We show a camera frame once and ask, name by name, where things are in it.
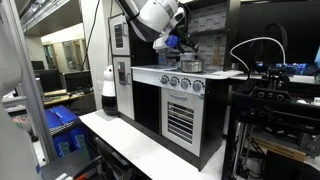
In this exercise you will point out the grey toy coffee maker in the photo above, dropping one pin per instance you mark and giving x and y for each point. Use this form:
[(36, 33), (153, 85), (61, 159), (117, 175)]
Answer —
[(187, 56)]

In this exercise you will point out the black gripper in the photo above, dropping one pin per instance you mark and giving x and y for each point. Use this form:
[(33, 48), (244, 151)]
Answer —
[(184, 39)]

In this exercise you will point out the toy kitchen playset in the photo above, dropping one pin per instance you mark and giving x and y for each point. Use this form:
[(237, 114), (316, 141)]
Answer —
[(184, 112)]

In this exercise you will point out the black computer monitor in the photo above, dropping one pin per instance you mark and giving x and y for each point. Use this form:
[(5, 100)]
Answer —
[(76, 81)]

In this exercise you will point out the aluminium frame post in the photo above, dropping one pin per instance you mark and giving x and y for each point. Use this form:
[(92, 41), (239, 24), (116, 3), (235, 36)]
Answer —
[(29, 85)]

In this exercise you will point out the blue storage box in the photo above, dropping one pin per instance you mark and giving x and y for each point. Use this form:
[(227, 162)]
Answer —
[(59, 116)]

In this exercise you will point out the white and black robot speaker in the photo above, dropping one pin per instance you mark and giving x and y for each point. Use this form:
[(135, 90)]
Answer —
[(109, 100)]

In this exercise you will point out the wooden spatula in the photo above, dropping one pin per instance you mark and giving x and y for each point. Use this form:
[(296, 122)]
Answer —
[(216, 55)]

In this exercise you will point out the steel pot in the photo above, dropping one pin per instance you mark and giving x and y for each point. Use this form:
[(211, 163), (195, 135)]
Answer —
[(192, 66)]

